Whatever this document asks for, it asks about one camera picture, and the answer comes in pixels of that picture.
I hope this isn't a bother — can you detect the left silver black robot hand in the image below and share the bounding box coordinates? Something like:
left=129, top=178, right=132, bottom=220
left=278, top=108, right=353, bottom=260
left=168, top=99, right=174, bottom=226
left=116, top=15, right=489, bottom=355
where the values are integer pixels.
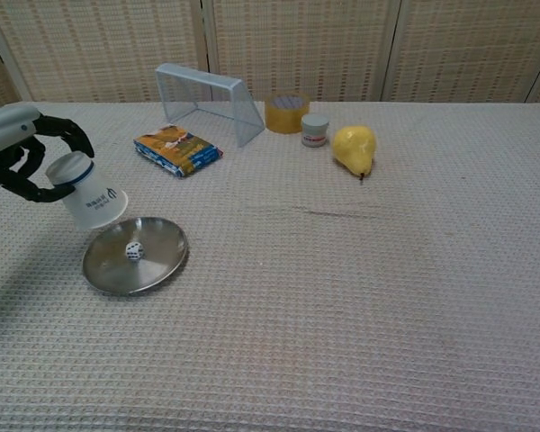
left=0, top=105, right=95, bottom=203

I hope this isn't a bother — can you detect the white paper cup blue stripe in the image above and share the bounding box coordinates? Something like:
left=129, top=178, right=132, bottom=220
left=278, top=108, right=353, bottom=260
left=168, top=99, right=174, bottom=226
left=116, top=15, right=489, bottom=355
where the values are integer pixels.
left=44, top=151, right=131, bottom=232

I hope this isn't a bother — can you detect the round steel plate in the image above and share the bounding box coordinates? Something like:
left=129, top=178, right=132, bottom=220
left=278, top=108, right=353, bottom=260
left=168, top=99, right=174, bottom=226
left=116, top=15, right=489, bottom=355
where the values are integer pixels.
left=81, top=216, right=190, bottom=297

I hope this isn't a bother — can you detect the colourful snack packet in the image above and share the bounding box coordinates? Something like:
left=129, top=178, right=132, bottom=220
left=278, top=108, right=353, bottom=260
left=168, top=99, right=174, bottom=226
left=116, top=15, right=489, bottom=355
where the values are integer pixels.
left=132, top=124, right=225, bottom=179

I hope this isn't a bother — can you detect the yellow packing tape roll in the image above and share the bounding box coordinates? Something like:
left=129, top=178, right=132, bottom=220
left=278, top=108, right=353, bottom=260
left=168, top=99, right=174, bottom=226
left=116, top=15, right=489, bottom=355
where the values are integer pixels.
left=264, top=92, right=311, bottom=135

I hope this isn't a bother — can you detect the small white jar grey lid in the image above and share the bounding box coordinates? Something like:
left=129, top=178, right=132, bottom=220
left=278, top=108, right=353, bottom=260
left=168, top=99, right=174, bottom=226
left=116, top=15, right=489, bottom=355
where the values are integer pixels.
left=301, top=113, right=330, bottom=149

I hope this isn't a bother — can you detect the beige waffle weave tablecloth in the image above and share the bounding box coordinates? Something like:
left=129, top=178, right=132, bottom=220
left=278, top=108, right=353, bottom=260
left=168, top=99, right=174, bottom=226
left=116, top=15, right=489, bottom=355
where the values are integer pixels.
left=0, top=101, right=540, bottom=432

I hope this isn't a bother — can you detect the yellow pear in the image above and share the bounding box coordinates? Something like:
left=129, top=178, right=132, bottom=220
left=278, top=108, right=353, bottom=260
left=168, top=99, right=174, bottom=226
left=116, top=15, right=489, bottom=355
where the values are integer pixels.
left=332, top=125, right=377, bottom=185

